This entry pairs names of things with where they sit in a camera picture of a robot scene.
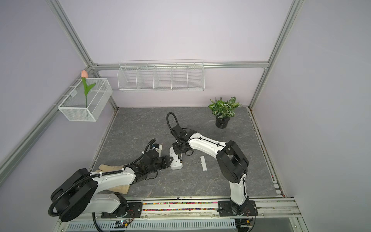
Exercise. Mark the white digital alarm clock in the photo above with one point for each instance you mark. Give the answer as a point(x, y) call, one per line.
point(176, 165)

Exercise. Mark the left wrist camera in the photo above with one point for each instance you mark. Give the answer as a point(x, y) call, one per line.
point(157, 147)

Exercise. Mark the green potted plant black pot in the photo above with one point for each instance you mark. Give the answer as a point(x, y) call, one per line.
point(223, 110)

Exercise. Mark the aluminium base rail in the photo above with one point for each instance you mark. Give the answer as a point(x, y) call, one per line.
point(207, 207)

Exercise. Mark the white wire wall shelf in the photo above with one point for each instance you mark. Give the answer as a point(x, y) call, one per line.
point(161, 75)

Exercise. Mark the white mesh wall basket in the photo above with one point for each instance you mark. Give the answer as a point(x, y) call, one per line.
point(73, 106)

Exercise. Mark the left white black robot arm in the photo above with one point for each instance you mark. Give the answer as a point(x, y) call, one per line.
point(82, 192)

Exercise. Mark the pink artificial tulip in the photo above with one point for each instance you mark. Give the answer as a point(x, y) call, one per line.
point(87, 87)

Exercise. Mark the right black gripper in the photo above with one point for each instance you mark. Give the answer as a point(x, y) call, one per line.
point(176, 151)

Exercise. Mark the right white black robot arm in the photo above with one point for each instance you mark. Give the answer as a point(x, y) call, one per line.
point(232, 162)

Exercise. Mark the white vented cable duct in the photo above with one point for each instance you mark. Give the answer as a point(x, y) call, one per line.
point(166, 225)

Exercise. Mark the beige work glove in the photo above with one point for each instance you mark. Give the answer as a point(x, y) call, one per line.
point(114, 184)

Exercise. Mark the white battery cover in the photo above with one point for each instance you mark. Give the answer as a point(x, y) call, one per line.
point(203, 162)

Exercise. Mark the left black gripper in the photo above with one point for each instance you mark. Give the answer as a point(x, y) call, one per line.
point(164, 159)

